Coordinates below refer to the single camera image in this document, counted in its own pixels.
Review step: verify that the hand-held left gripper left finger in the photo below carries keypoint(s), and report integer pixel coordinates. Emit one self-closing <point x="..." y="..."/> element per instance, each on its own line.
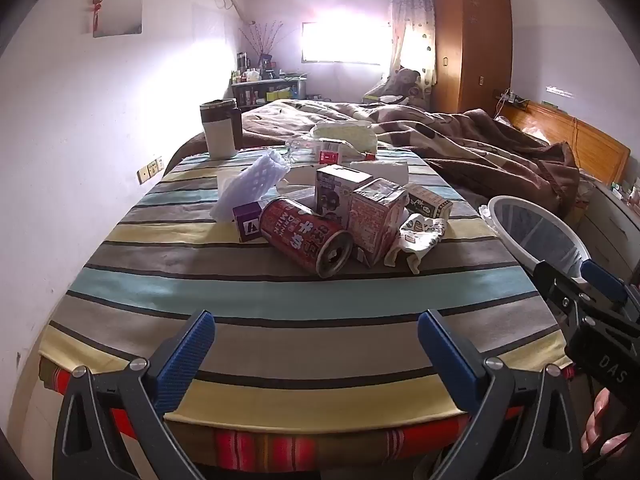
<point x="185" y="355"/>

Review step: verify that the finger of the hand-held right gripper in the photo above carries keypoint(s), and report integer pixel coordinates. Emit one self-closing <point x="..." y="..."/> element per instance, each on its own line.
<point x="602" y="277"/>
<point x="555" y="285"/>

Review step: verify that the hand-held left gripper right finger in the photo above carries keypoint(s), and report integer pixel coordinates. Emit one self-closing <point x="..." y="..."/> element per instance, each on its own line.
<point x="450" y="355"/>

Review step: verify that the white trash bin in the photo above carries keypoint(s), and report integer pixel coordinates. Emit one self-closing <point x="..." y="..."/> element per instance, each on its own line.
<point x="494" y="222"/>

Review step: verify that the white foam fruit net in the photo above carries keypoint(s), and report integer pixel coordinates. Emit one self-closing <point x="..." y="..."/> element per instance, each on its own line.
<point x="250" y="180"/>

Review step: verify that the person's right hand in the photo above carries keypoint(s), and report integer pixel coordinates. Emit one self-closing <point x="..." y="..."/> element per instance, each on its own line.
<point x="597" y="422"/>

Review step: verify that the grey bedside cabinet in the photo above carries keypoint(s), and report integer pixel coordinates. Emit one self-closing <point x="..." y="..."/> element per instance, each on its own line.
<point x="610" y="232"/>

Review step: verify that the striped tablecloth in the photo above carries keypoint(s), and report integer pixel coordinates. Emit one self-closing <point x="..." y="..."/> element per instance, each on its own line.
<point x="250" y="300"/>

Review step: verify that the red plaid cloth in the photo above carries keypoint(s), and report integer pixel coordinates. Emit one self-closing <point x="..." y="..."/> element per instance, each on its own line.
<point x="250" y="445"/>

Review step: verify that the crumpled white printed wrapper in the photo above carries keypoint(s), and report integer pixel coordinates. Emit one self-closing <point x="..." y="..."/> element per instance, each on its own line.
<point x="415" y="235"/>

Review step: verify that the wooden headboard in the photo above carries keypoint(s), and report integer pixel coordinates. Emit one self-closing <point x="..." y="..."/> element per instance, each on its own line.
<point x="590" y="145"/>

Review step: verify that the small purple box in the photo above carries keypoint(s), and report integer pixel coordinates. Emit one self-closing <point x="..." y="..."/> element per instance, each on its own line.
<point x="247" y="225"/>

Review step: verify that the small brown carton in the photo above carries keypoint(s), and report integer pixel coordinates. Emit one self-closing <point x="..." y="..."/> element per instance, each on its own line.
<point x="425" y="205"/>

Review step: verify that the pink drink carton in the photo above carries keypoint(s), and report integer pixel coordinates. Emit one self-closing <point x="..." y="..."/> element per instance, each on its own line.
<point x="370" y="225"/>

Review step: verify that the red drink can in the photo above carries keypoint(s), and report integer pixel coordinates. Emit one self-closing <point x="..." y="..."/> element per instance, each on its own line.
<point x="295" y="230"/>

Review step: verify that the brown patterned blanket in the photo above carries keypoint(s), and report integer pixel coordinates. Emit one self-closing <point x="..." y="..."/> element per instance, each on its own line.
<point x="450" y="145"/>

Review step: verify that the power strip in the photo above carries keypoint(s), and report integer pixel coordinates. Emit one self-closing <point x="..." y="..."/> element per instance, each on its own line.
<point x="510" y="97"/>

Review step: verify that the dark printed carton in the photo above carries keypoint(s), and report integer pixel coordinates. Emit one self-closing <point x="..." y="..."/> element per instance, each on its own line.
<point x="332" y="195"/>

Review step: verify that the brown and cream mug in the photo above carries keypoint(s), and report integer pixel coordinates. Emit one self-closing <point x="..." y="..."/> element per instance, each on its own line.
<point x="220" y="135"/>

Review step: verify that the clear bottle with red label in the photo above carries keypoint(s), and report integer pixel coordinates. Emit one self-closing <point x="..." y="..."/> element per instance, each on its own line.
<point x="330" y="155"/>

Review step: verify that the pale green tissue pack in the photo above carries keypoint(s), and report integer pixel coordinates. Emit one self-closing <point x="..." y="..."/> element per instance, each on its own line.
<point x="345" y="135"/>

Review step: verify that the wooden wardrobe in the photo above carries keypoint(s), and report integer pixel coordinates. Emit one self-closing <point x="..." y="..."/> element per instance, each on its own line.
<point x="470" y="50"/>

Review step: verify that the brown teddy bear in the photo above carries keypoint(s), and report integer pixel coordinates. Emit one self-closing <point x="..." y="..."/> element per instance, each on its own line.
<point x="405" y="82"/>

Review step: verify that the patterned curtain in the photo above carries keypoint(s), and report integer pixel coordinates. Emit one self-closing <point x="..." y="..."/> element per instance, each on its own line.
<point x="415" y="35"/>

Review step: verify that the group of toiletry bottles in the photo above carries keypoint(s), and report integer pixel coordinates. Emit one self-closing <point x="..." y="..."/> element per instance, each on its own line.
<point x="250" y="75"/>

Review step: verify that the bright window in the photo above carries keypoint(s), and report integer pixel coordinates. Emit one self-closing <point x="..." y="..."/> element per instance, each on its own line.
<point x="345" y="42"/>

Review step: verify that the vase with dry branches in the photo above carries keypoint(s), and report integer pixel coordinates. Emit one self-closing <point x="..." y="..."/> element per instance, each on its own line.
<point x="262" y="42"/>

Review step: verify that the wall socket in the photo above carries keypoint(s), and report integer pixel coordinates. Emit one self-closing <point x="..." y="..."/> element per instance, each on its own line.
<point x="150" y="171"/>

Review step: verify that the wall shelf unit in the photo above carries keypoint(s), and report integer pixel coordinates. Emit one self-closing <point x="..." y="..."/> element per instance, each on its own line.
<point x="270" y="94"/>

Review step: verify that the wall mirror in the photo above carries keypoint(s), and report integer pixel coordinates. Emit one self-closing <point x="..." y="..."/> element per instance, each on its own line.
<point x="122" y="10"/>

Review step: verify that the red knot wall hanging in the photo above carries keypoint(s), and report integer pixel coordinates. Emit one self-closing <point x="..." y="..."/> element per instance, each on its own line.
<point x="97" y="5"/>

